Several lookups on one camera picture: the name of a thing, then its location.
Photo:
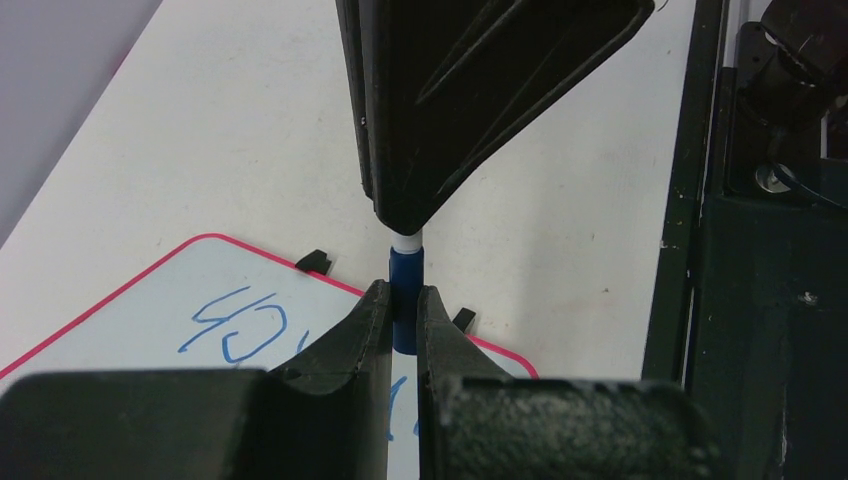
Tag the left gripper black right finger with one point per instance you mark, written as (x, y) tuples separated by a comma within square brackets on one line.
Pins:
[(476, 421)]

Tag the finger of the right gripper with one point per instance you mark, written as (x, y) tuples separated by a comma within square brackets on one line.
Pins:
[(350, 30), (445, 84)]

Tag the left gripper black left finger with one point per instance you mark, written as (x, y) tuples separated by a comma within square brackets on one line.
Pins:
[(323, 414)]

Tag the pink-framed whiteboard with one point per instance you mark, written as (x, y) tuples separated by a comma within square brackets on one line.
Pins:
[(218, 303)]

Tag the blue marker cap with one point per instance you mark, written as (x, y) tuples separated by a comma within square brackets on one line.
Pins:
[(406, 280)]

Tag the white marker pen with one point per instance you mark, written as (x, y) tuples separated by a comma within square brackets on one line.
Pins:
[(406, 244)]

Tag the black whiteboard clip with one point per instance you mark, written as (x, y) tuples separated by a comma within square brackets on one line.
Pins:
[(464, 319), (317, 261)]

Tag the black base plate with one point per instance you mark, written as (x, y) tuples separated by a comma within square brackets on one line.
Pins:
[(749, 311)]

